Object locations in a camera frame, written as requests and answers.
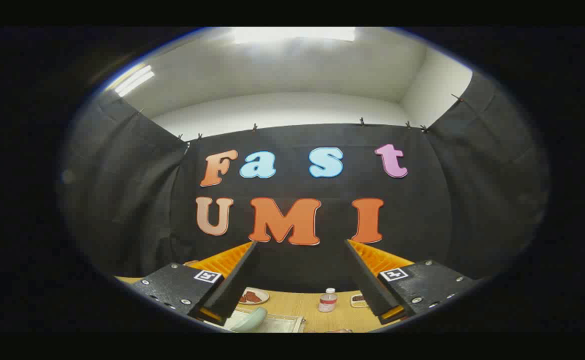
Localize clear red-label bottle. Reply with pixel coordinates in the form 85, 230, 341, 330
318, 287, 338, 313

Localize pale green plate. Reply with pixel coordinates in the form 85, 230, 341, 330
230, 306, 268, 333

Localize wide ceiling light panel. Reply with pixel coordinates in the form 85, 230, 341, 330
234, 27, 356, 44

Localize narrow ceiling light panel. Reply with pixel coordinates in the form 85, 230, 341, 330
114, 65, 156, 98

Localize white wire dish rack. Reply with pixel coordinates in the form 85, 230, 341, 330
222, 307, 305, 333

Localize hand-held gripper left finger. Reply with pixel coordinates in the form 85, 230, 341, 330
130, 241, 259, 327

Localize white plate with meat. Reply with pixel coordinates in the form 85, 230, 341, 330
239, 287, 270, 306

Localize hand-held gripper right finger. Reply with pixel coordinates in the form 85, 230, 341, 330
345, 239, 475, 325

